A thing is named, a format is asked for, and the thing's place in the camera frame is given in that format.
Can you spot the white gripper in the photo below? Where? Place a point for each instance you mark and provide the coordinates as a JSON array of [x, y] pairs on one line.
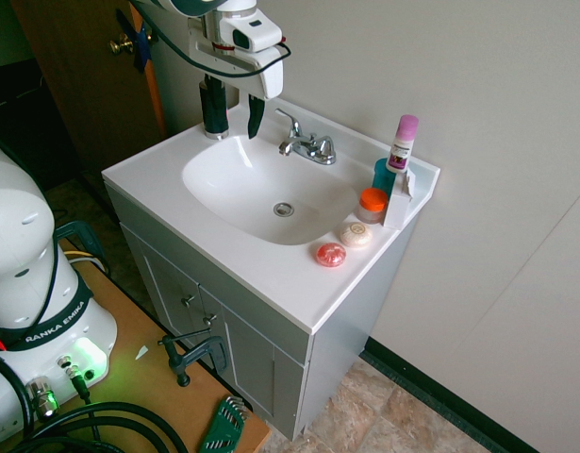
[[270, 75]]

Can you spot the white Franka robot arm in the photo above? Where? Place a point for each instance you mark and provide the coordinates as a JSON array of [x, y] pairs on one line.
[[25, 236]]

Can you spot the dark bottle with silver base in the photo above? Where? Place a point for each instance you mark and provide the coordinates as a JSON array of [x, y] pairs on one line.
[[216, 129]]

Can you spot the chrome faucet spout body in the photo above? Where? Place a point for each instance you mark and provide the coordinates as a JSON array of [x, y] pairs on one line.
[[301, 144]]

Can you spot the blue tape strip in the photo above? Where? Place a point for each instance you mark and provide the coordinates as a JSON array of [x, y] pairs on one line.
[[141, 45]]

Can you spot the chrome sink drain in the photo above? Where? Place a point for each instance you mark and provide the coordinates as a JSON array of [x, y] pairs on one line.
[[284, 209]]

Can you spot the brass door knob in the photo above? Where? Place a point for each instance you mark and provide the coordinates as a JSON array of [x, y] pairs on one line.
[[120, 45]]

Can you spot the brown wooden door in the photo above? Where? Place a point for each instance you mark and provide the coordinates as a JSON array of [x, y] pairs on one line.
[[82, 94]]

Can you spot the teal plastic cup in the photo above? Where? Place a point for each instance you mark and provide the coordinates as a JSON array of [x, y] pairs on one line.
[[381, 177]]

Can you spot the white sink vanity top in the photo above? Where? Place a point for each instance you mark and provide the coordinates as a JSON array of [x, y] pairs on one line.
[[252, 273]]

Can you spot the orange lid cream jar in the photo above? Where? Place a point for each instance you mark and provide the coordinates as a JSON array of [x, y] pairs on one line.
[[373, 203]]

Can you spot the pink cap roll-on bottle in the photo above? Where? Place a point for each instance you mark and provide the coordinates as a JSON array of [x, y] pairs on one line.
[[402, 141]]

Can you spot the red wrapped round soap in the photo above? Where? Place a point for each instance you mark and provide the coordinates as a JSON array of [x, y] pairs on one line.
[[331, 254]]

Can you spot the cream wrapped round soap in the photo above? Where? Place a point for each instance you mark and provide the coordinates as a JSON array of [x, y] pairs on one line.
[[356, 234]]

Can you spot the grey cabinet door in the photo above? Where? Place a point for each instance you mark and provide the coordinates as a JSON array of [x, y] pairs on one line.
[[249, 363], [167, 278]]

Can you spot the white cardboard carton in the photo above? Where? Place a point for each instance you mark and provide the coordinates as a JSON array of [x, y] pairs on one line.
[[395, 210]]

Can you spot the dark green C-clamp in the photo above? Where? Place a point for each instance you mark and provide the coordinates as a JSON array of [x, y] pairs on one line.
[[84, 236]]

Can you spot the metal cabinet door knob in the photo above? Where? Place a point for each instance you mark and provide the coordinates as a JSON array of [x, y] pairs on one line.
[[189, 300], [210, 319]]

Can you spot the black C-clamp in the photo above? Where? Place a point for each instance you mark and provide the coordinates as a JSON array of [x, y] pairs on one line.
[[190, 356]]

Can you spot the small white paper scrap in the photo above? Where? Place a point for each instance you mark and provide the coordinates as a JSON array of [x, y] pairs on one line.
[[142, 353]]

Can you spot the grey vanity cabinet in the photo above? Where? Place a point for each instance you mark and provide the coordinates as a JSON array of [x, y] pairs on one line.
[[346, 349]]

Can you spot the green hex key set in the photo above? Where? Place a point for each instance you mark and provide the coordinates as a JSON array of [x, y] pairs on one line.
[[223, 424]]

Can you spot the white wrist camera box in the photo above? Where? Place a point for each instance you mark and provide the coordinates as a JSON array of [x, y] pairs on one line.
[[256, 28]]

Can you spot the black wall baseboard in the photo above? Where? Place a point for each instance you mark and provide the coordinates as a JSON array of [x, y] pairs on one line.
[[450, 396]]

